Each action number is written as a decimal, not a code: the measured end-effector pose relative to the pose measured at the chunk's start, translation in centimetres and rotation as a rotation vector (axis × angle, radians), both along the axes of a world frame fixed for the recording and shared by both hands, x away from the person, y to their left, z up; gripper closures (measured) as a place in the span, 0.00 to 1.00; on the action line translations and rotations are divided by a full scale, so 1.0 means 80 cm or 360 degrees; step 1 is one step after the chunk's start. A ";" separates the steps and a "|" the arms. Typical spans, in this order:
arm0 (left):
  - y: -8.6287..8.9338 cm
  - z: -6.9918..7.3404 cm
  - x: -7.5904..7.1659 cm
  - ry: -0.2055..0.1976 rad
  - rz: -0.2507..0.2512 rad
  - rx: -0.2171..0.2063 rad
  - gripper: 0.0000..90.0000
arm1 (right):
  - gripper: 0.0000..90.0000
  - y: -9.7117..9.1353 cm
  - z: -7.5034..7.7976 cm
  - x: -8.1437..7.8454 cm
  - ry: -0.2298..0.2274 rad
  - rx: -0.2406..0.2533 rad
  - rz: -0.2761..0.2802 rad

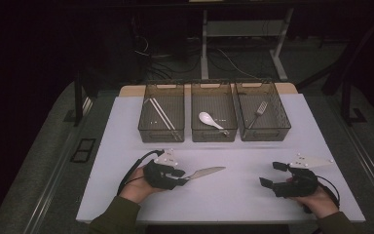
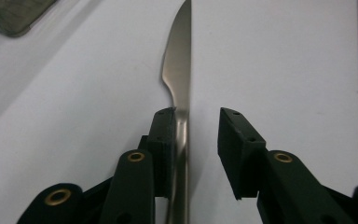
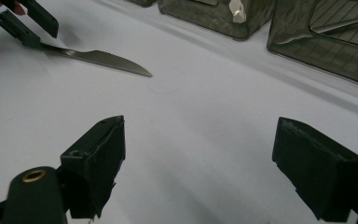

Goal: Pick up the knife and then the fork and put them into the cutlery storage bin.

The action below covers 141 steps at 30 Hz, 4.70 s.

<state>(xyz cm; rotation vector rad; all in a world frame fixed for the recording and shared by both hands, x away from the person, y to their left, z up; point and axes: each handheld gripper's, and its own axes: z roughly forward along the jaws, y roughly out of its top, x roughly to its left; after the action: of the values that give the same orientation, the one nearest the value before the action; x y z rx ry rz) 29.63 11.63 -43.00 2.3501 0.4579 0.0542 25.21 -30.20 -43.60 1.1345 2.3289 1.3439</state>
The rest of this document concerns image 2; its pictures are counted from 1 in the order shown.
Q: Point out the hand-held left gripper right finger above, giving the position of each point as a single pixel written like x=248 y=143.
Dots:
x=239 y=155

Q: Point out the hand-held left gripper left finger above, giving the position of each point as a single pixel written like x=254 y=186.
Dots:
x=164 y=146

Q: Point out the steel table knife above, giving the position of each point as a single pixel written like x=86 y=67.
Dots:
x=178 y=62

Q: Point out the smoky transparent plastic bin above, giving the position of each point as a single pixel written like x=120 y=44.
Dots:
x=9 y=15

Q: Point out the white table mat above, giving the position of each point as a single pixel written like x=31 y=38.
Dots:
x=292 y=77

